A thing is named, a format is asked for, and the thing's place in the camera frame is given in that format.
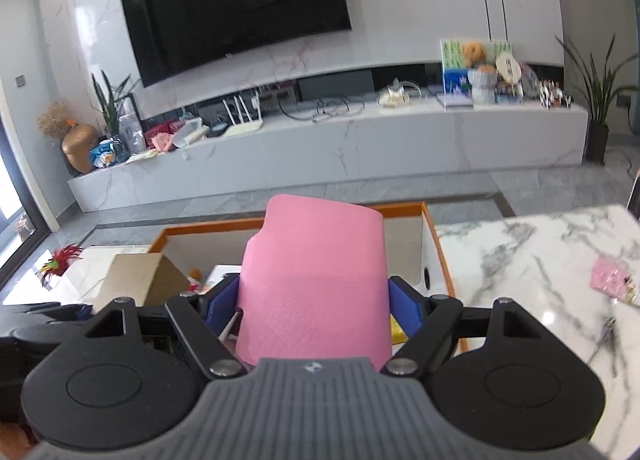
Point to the round paper fan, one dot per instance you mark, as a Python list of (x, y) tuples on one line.
[(507, 69)]

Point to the small black box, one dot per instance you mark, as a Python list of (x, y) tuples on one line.
[(217, 130)]

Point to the brown teddy bear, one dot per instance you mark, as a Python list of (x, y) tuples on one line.
[(473, 54)]

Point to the blue snack bag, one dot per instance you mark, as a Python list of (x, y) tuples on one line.
[(103, 153)]

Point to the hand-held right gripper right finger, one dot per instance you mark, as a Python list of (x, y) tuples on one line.
[(407, 312)]

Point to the small brown cardboard box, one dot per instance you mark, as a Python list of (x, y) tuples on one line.
[(135, 280)]

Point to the teddy bear picture display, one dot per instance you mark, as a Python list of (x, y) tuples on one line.
[(452, 54)]

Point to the green plant in clear vase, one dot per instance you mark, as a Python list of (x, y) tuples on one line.
[(107, 104)]

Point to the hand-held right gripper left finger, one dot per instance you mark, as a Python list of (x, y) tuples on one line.
[(220, 305)]

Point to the brown white dog plush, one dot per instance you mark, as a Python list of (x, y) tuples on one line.
[(196, 280)]

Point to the white marble tv cabinet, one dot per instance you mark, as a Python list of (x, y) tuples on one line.
[(375, 144)]

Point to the white router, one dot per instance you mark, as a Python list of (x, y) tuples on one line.
[(242, 127)]

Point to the clear plastic package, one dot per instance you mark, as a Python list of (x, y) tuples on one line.
[(131, 132)]

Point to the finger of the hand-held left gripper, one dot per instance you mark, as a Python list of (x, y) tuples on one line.
[(45, 314)]

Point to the gold vase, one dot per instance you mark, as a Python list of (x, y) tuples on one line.
[(80, 149)]

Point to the black television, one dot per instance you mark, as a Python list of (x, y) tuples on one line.
[(235, 4)]

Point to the black white cow figurines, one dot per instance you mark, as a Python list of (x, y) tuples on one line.
[(555, 95)]

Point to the large orange cardboard box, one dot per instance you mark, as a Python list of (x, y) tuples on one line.
[(435, 260)]

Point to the pink pouch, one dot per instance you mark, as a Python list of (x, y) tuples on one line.
[(607, 277)]

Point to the tall plant in black pot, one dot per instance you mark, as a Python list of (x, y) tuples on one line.
[(597, 139)]

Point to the dried flower bunch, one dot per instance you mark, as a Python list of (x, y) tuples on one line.
[(52, 119)]

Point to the pink snap wallet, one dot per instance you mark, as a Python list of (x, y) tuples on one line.
[(315, 280)]

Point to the white ribbed pot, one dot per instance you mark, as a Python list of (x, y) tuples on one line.
[(482, 84)]

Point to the red feather toy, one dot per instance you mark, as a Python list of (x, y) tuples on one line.
[(60, 262)]

